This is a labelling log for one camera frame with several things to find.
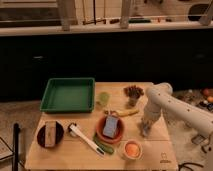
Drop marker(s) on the brown pinecone bouquet cup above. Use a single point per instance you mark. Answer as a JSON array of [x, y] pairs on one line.
[[133, 93]]

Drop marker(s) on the black vertical pole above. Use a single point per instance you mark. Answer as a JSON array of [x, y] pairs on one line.
[[15, 160]]

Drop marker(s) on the green cucumber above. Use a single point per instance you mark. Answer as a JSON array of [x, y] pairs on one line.
[[106, 148]]

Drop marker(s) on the white handled brush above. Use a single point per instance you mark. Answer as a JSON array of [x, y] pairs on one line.
[[73, 127]]

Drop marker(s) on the orange bowl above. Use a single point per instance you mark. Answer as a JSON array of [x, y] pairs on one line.
[[118, 135]]

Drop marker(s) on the dark round plate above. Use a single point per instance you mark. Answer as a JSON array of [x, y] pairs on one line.
[[41, 135]]

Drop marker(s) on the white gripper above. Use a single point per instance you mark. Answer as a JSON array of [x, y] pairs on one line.
[[150, 116]]

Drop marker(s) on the yellow banana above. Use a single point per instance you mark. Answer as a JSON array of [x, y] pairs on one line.
[[122, 113]]

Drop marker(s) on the cup with orange liquid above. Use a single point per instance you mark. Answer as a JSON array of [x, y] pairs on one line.
[[132, 150]]

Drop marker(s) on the blue grey towel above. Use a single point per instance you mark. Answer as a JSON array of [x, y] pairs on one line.
[[110, 126]]

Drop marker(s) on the green plastic tray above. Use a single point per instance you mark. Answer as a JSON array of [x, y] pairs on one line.
[[68, 95]]

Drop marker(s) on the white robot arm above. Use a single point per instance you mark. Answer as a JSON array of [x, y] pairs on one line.
[[160, 97]]

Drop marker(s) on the green transparent cup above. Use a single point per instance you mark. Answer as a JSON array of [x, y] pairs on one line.
[[103, 98]]

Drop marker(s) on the wooden block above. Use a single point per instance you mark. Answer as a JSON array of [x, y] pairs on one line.
[[50, 134]]

